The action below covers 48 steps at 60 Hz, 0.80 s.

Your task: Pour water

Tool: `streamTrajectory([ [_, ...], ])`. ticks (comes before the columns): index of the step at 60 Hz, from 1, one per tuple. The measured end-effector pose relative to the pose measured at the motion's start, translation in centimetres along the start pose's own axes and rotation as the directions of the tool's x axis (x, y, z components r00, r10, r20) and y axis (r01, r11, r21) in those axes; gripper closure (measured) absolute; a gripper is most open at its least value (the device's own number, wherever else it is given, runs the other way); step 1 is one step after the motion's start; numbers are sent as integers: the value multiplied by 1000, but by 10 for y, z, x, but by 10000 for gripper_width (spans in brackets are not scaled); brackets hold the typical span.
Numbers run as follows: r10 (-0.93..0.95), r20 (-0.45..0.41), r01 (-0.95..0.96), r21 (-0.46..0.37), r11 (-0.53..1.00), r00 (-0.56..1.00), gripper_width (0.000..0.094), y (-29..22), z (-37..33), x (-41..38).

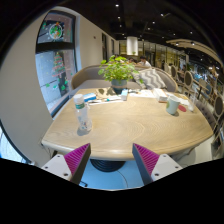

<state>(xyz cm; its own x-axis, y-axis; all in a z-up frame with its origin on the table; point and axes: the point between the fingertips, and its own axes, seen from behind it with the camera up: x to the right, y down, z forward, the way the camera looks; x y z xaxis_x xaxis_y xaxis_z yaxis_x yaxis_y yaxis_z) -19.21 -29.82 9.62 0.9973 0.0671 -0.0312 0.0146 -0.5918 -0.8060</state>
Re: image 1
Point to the green potted plant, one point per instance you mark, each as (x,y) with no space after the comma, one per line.
(117,70)

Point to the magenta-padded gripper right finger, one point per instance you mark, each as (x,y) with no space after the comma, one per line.
(160,166)

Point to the pale green mug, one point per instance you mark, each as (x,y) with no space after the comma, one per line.
(172,105)

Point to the blue and white pack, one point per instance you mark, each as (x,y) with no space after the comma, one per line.
(89,97)

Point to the white tube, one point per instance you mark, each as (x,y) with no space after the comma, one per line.
(110,99)

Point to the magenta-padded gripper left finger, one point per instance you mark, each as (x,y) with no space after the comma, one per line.
(63,166)

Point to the person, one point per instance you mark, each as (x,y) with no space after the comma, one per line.
(145,62)

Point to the group of dining chairs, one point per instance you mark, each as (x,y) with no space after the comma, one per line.
(188,80)

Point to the clear plastic water bottle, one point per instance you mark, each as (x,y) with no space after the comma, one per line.
(83,116)

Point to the small white box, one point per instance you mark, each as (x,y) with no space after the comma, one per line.
(124,95)

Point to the yellow printed card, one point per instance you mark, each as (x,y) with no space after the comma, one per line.
(181,96)

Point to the flat round red coaster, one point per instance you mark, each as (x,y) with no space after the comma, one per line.
(182,108)

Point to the grey chevron pillow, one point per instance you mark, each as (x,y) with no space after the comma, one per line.
(151,78)

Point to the grey curved sofa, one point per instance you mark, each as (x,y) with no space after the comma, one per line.
(86,75)

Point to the white round column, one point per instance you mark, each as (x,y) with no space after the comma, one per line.
(132,46)

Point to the decorated window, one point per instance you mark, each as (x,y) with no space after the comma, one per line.
(55,66)

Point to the black table pedestal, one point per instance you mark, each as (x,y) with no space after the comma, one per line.
(107,165)

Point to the ceiling spotlights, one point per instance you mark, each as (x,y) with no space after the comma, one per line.
(154,24)

